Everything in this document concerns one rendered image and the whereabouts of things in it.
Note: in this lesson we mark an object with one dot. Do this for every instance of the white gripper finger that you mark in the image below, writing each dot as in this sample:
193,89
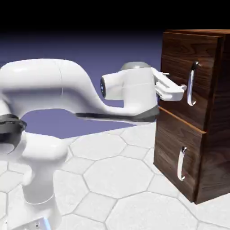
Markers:
183,87

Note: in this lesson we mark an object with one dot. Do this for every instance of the dark wood cabinet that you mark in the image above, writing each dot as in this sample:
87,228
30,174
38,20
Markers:
217,125

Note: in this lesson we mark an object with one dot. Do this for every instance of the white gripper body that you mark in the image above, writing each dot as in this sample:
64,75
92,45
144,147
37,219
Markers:
168,90

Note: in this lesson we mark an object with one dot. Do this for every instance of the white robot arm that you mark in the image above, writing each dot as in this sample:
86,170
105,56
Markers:
45,79

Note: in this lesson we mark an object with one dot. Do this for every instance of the dark wood cabinet door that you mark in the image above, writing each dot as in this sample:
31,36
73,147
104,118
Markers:
170,152
179,52

